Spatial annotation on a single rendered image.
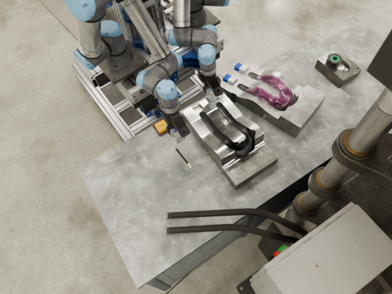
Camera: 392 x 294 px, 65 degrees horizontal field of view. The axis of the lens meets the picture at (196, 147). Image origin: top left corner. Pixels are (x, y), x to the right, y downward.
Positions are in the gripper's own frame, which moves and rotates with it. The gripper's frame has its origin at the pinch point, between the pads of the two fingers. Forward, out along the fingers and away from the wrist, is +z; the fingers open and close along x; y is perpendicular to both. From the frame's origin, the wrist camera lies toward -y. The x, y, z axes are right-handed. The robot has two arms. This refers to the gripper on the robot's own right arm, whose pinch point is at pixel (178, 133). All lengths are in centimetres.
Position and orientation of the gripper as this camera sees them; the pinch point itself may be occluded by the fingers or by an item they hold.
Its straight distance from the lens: 153.7
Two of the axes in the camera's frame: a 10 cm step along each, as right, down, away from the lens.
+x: -8.4, 5.0, -2.1
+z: 0.6, 4.7, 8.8
